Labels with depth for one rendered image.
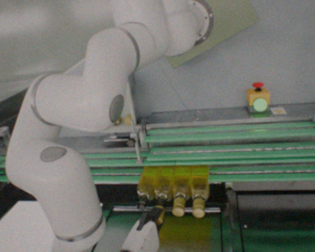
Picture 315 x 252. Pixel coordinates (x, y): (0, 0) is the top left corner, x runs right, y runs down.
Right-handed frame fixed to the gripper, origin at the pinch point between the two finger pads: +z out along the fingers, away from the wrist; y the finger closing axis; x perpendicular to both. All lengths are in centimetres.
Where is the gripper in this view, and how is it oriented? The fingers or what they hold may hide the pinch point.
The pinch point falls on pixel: (156, 218)
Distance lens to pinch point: 77.9
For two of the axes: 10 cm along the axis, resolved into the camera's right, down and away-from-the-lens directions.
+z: 4.1, -4.3, 8.0
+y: -1.2, -9.0, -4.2
